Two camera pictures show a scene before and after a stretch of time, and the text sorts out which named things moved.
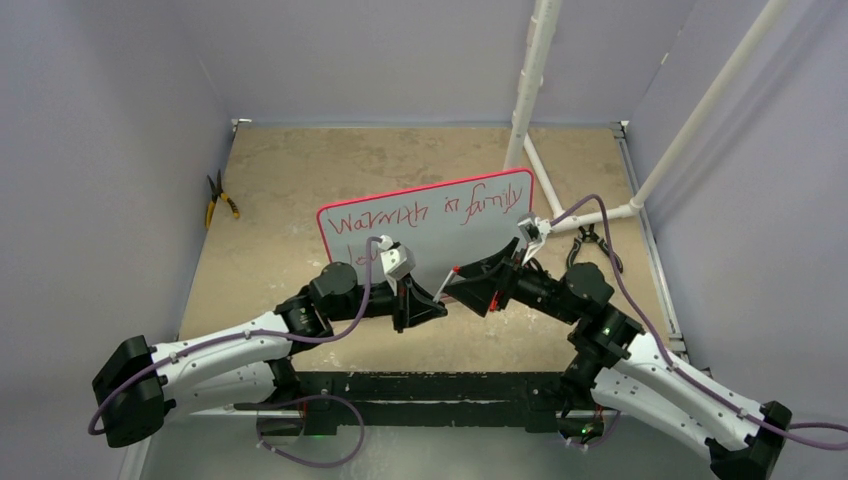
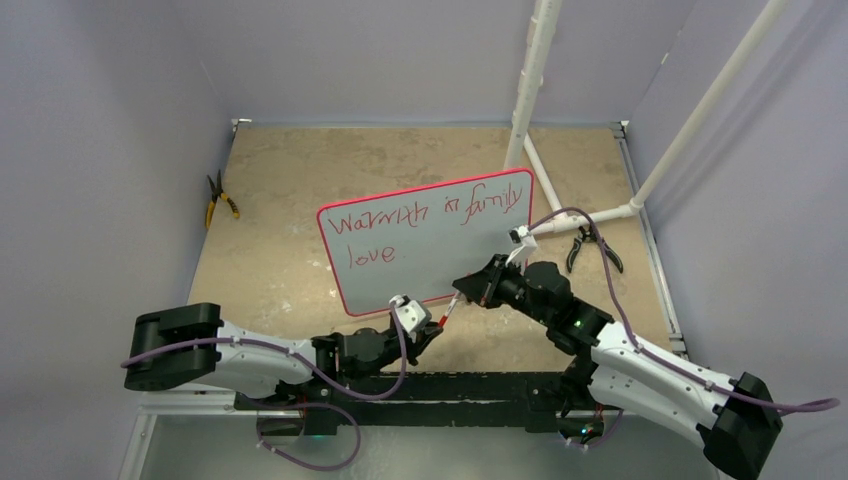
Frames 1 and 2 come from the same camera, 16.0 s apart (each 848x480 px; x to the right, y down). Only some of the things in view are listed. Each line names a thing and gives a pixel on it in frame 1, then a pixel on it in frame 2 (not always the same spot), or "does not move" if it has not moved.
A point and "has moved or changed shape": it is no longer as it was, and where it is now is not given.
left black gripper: (418, 309) → (413, 348)
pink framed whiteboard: (440, 225) does not move
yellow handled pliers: (218, 192) does not move
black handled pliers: (588, 236) does not move
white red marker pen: (455, 269) has moved or changed shape
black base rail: (327, 400) does not move
